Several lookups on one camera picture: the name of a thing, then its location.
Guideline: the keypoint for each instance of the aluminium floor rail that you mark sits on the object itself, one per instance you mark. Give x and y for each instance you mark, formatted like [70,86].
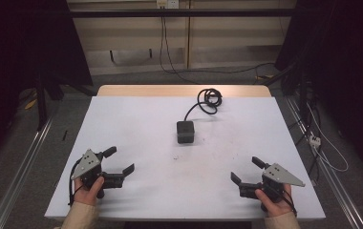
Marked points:
[329,168]
[17,178]

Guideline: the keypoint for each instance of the white power strip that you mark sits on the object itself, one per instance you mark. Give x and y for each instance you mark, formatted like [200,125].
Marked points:
[315,140]

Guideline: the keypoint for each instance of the black metal stand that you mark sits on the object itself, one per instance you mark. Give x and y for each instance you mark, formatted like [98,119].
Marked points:
[41,95]

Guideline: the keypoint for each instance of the person's right hand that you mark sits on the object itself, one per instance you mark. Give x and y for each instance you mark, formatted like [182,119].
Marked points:
[275,203]

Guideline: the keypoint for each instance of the person's left hand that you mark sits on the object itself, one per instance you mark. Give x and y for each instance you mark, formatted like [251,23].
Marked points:
[89,192]

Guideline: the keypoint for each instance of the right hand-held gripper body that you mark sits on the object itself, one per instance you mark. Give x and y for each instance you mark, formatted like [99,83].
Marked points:
[270,184]

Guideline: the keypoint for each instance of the white table board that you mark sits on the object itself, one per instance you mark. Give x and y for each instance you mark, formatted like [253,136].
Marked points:
[182,152]

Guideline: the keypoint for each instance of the black curtain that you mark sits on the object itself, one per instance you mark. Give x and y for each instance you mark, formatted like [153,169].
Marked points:
[30,44]
[338,63]

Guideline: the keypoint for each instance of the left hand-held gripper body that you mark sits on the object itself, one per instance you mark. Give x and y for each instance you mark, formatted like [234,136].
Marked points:
[89,163]

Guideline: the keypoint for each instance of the wall socket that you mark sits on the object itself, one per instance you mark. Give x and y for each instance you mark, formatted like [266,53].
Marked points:
[167,4]

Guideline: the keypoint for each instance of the black metal crossbar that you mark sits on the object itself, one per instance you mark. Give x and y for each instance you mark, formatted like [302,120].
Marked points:
[182,13]

